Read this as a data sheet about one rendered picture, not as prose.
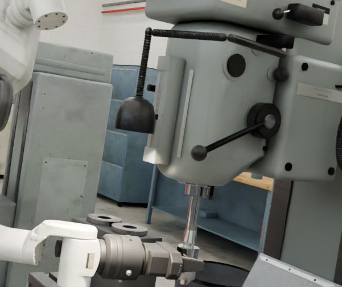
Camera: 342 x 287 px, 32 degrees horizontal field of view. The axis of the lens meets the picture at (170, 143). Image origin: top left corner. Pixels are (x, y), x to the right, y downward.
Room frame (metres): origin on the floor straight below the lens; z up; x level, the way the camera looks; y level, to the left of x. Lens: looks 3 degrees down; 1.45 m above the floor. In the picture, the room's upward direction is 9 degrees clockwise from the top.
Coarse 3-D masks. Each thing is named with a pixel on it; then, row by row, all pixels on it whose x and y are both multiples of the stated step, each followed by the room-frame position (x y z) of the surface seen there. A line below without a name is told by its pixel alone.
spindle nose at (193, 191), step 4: (188, 184) 1.24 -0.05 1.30; (188, 188) 1.24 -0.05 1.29; (192, 188) 1.24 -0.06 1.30; (196, 188) 1.23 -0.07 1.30; (200, 188) 1.23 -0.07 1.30; (204, 188) 1.24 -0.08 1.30; (184, 192) 1.25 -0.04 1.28; (188, 192) 1.24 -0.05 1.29; (192, 192) 1.23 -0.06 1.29; (196, 192) 1.23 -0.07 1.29; (200, 192) 1.23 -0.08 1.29; (204, 192) 1.24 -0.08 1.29; (196, 196) 1.23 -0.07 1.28; (200, 196) 1.23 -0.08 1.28; (204, 196) 1.24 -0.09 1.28
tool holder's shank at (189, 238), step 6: (192, 198) 1.25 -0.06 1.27; (198, 198) 1.25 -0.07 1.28; (192, 204) 1.25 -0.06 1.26; (198, 204) 1.25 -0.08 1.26; (192, 210) 1.25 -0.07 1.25; (198, 210) 1.25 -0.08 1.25; (192, 216) 1.25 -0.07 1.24; (198, 216) 1.25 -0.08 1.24; (192, 222) 1.25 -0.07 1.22; (186, 228) 1.25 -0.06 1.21; (192, 228) 1.25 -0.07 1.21; (186, 234) 1.25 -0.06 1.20; (192, 234) 1.25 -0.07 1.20; (186, 240) 1.25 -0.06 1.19; (192, 240) 1.24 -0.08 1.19; (186, 246) 1.25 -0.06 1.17; (192, 246) 1.25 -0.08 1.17
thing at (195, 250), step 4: (180, 244) 1.26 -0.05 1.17; (180, 248) 1.24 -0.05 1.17; (184, 248) 1.24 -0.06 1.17; (188, 248) 1.24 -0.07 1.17; (192, 248) 1.24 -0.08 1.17; (196, 248) 1.25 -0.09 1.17; (184, 252) 1.24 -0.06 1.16; (188, 252) 1.24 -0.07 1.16; (192, 252) 1.24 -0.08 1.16; (196, 252) 1.24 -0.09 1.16
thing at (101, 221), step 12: (96, 216) 1.53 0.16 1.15; (108, 216) 1.56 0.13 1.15; (108, 228) 1.47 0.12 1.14; (120, 228) 1.43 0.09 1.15; (132, 228) 1.48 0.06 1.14; (144, 228) 1.47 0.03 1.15; (144, 240) 1.42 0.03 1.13; (156, 240) 1.45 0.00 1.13; (96, 276) 1.44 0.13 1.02; (144, 276) 1.44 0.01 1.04
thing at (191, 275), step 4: (180, 252) 1.24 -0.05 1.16; (184, 256) 1.24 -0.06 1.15; (188, 256) 1.24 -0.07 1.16; (192, 256) 1.24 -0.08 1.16; (196, 256) 1.25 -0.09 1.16; (184, 272) 1.23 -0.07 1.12; (188, 272) 1.24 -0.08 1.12; (192, 272) 1.24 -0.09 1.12; (180, 276) 1.24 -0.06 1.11; (184, 276) 1.24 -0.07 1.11; (188, 276) 1.24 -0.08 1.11; (192, 276) 1.24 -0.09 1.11; (184, 280) 1.24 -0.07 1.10; (188, 280) 1.24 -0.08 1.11
